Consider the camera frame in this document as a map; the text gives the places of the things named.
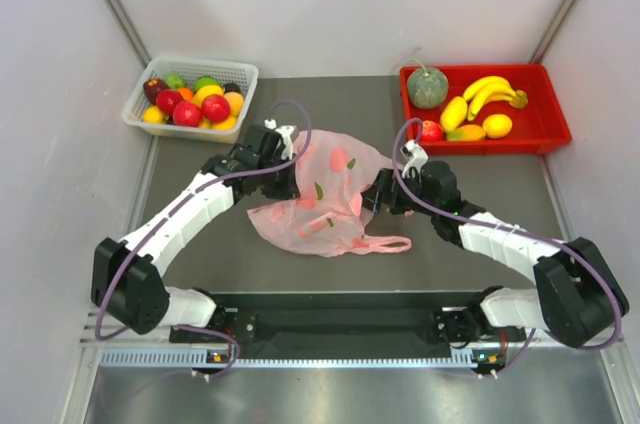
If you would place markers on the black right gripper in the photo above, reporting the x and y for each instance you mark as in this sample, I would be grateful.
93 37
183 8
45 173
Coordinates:
383 190

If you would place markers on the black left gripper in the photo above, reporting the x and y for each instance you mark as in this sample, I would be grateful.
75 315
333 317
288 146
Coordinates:
288 190

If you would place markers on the pink translucent plastic bag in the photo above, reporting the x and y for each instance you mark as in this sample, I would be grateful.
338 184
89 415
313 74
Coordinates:
328 218

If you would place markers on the green netted melon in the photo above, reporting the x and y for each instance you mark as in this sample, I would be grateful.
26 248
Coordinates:
427 86

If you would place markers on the yellow banana bunch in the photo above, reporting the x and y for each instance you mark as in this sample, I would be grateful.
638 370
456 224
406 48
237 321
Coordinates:
491 89

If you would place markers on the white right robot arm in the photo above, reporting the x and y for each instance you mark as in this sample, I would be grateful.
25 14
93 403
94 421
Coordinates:
574 296

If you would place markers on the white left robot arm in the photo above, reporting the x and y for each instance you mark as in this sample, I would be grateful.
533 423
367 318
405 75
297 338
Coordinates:
127 281

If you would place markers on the yellow fruit front in basket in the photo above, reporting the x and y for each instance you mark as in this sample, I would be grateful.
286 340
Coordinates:
226 125

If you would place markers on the dark fruit back in basket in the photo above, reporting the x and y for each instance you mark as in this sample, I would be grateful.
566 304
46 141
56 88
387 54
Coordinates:
232 87

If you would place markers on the dark red fruit in basket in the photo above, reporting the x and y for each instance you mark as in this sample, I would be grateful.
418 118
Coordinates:
152 87

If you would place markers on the orange peach in basket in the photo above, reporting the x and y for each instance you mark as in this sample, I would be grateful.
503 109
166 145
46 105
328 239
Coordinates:
235 101

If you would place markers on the red apple right in basket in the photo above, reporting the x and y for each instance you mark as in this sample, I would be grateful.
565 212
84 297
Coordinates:
216 108

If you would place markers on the red apple in basket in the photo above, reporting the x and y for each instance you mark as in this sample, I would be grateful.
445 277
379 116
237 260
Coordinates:
187 114
216 108
167 100

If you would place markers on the white perforated plastic basket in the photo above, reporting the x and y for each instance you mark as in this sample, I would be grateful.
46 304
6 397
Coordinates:
245 75

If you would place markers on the yellow banana in basket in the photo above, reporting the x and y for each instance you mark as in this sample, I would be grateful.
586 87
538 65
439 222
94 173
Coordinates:
205 92

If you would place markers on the red apple middle in basket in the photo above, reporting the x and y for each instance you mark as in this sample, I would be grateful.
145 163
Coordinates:
187 114

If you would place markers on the red apple in tray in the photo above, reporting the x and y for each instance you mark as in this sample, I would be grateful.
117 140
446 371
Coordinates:
431 132

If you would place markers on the green apple in basket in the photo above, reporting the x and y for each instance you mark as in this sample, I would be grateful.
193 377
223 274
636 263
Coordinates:
205 81

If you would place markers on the small orange in basket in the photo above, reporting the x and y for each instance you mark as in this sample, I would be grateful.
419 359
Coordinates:
186 93

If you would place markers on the red apple left in basket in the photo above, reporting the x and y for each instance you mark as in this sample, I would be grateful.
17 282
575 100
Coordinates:
167 100

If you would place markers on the green lime in basket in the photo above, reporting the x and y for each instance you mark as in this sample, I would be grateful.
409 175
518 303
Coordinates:
175 81

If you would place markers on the orange green mango in tray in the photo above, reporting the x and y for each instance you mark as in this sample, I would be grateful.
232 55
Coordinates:
466 133

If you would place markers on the yellow lemon in basket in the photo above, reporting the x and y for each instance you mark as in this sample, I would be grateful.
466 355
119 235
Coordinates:
153 115

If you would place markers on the yellow mango in tray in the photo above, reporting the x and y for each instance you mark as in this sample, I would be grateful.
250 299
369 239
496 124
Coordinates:
454 114

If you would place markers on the yellow lemon in tray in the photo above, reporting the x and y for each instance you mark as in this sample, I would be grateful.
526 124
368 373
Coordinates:
497 126

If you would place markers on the red plastic tray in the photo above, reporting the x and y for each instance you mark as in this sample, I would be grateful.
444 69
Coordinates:
539 128

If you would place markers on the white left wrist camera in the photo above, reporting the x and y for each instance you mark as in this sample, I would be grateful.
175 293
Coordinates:
287 134

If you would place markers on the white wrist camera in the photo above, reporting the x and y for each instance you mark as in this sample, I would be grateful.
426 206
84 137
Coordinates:
415 156
287 134

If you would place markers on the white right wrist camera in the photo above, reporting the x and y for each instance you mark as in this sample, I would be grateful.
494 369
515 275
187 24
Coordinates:
415 156

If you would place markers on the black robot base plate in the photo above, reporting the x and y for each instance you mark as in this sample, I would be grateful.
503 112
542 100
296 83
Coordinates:
425 317

